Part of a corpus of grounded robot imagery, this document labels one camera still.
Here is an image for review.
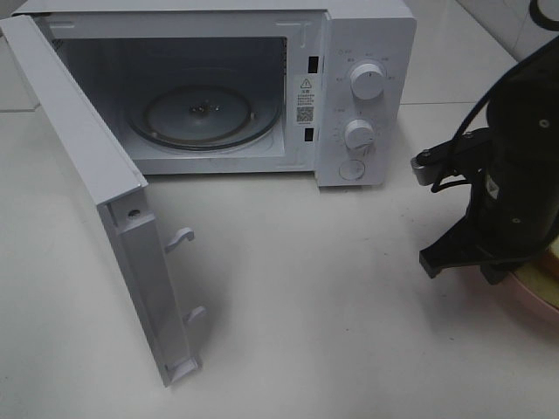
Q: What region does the round white door button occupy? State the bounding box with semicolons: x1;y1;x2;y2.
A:
339;160;366;181

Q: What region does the white microwave door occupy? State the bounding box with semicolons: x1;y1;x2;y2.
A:
1;15;204;386

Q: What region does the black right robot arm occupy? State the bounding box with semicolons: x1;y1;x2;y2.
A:
411;39;558;284

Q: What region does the white microwave knob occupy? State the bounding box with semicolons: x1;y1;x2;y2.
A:
344;119;375;150
350;61;386;100

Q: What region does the white microwave oven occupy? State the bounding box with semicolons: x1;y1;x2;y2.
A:
10;1;416;187

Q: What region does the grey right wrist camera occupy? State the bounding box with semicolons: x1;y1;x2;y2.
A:
411;148;451;186

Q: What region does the white upper microwave knob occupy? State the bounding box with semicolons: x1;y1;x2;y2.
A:
350;61;386;100

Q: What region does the toast sandwich with lettuce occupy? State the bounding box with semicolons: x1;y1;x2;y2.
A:
515;239;558;307

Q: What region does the white lower microwave knob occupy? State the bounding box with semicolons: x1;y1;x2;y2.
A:
344;119;375;150

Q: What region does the pink round plate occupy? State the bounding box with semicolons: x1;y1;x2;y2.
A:
449;267;558;329

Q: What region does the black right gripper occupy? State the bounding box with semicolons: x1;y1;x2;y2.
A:
419;143;557;285

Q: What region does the warning label with QR code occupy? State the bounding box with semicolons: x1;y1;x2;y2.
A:
293;74;319;126

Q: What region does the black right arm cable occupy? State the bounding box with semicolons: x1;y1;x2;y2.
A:
430;41;559;267

